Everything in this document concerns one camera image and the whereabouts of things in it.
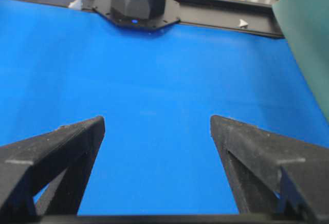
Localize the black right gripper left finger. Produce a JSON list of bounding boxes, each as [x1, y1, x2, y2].
[[1, 116, 105, 216]]

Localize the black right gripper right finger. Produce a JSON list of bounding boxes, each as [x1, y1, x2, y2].
[[210, 115, 328, 220]]

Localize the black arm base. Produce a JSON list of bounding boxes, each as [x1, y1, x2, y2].
[[93, 0, 180, 31]]

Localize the blue table mat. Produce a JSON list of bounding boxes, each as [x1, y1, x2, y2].
[[1, 0, 328, 215]]

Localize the black mounting plate frame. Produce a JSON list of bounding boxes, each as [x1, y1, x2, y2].
[[19, 0, 283, 38]]

